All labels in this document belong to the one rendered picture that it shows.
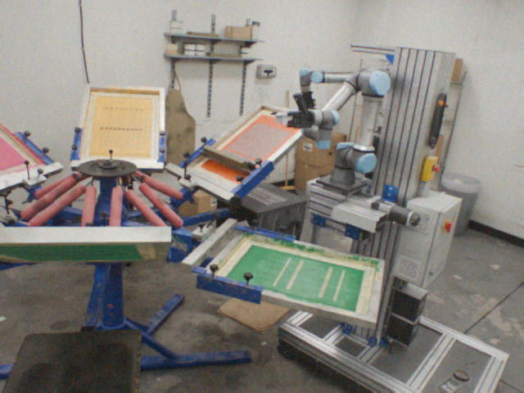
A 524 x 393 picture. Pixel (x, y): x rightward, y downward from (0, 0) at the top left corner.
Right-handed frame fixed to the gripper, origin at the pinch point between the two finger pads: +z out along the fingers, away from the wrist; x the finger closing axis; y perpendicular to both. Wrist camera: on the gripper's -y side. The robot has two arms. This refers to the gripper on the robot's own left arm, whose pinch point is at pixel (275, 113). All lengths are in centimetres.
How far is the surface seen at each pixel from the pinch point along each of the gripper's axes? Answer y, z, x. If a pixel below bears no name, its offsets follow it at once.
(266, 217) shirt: 70, -29, 60
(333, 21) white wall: -105, -267, 335
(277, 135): 18, -40, 70
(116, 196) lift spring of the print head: 41, 69, 29
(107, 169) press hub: 31, 70, 46
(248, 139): 22, -27, 85
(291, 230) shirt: 85, -55, 70
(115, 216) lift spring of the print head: 49, 71, 20
